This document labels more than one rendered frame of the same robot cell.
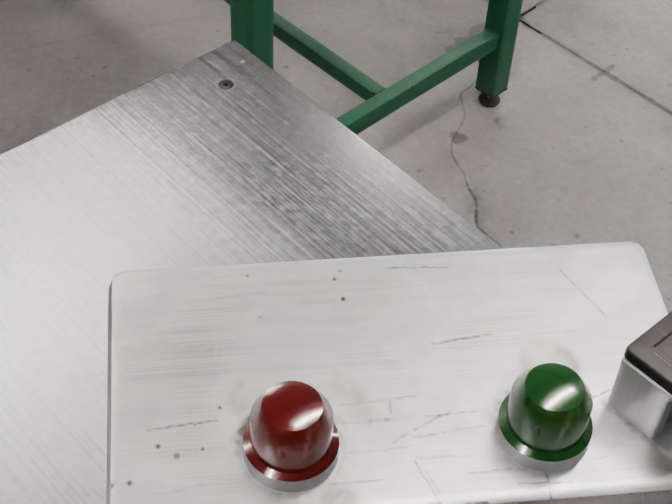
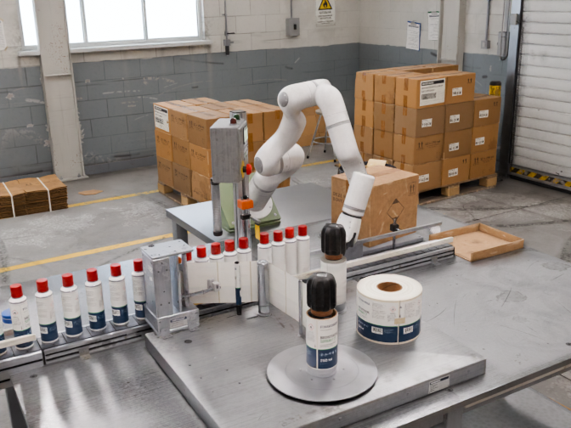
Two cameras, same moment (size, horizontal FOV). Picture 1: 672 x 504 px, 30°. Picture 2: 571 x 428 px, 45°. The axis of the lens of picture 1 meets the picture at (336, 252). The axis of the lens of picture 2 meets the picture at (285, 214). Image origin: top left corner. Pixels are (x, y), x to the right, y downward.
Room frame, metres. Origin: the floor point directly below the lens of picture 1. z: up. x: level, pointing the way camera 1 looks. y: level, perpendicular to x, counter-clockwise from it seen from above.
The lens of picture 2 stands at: (-0.55, 2.19, 1.91)
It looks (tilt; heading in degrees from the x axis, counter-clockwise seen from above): 18 degrees down; 285
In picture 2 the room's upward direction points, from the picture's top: 1 degrees counter-clockwise
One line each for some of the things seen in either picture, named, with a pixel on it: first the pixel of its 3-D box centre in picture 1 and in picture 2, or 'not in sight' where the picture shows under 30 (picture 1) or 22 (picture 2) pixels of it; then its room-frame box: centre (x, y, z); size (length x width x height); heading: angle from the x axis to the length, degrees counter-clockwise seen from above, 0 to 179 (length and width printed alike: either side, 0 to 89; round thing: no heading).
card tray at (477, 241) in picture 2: not in sight; (475, 241); (-0.64, -0.73, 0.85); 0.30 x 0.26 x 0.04; 44
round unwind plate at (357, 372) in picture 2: not in sight; (321, 371); (-0.21, 0.52, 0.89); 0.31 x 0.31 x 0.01
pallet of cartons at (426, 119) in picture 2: not in sight; (426, 131); (-0.23, -4.49, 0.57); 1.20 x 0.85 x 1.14; 48
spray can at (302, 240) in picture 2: not in sight; (302, 252); (-0.01, -0.12, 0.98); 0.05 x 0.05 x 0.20
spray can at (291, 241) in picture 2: not in sight; (290, 254); (0.03, -0.09, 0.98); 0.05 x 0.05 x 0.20
